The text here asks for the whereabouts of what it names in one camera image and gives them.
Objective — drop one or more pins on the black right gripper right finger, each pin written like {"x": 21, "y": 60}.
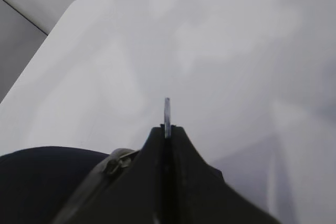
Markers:
{"x": 201, "y": 193}

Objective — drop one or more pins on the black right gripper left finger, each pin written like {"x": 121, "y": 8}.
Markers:
{"x": 126, "y": 187}

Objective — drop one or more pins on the navy blue insulated lunch bag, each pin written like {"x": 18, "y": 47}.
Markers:
{"x": 37, "y": 182}

